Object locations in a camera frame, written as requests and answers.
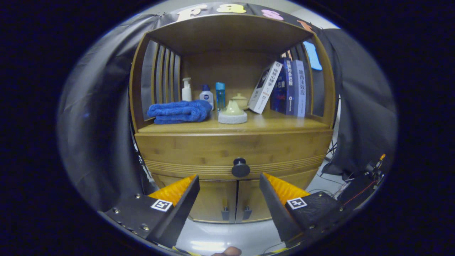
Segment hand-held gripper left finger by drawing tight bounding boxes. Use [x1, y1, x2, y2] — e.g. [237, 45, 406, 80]
[100, 174, 200, 249]

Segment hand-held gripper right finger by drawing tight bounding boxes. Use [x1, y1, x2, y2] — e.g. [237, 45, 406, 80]
[259, 172, 352, 247]

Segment black drawer knob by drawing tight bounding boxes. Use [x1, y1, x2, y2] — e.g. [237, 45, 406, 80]
[231, 158, 251, 178]

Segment wooden drawer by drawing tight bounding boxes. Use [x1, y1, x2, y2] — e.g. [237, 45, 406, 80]
[134, 129, 334, 181]

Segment pale green cone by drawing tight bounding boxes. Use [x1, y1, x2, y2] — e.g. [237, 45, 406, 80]
[218, 100, 248, 124]

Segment wooden cabinet door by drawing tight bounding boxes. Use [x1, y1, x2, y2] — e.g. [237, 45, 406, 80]
[236, 169, 319, 223]
[152, 174, 238, 224]

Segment wooden countertop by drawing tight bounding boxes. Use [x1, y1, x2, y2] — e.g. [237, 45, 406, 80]
[137, 108, 331, 135]

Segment wooden cabinet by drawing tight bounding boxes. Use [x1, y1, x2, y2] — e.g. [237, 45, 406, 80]
[129, 14, 336, 224]

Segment folded blue towel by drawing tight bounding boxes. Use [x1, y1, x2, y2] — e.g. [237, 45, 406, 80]
[147, 100, 213, 125]

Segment black device with orange tip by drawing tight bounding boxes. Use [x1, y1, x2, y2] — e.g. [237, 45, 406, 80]
[366, 154, 387, 178]

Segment cream lidded teacup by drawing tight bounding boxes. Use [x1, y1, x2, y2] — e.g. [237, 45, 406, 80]
[231, 93, 249, 111]

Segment white pump bottle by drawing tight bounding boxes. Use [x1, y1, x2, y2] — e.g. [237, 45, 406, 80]
[181, 78, 193, 102]

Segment white bottle with blue cap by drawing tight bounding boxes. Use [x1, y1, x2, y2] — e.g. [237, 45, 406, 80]
[199, 84, 214, 111]

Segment dark blue book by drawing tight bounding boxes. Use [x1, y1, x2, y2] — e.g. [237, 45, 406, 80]
[270, 58, 295, 116]

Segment white book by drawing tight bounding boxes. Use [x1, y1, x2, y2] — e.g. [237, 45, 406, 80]
[248, 61, 283, 114]

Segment black backdrop cloth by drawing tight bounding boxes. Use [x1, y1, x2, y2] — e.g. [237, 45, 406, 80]
[57, 3, 398, 214]

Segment light blue book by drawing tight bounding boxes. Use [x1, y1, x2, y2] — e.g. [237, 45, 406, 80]
[292, 60, 307, 118]

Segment clear blue bottle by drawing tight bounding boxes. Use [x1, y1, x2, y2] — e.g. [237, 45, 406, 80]
[215, 82, 226, 111]

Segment black floor cables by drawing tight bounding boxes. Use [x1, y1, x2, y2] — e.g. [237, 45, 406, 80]
[316, 142, 350, 199]

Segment red cable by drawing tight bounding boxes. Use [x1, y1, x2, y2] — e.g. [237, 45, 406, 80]
[343, 180, 377, 207]

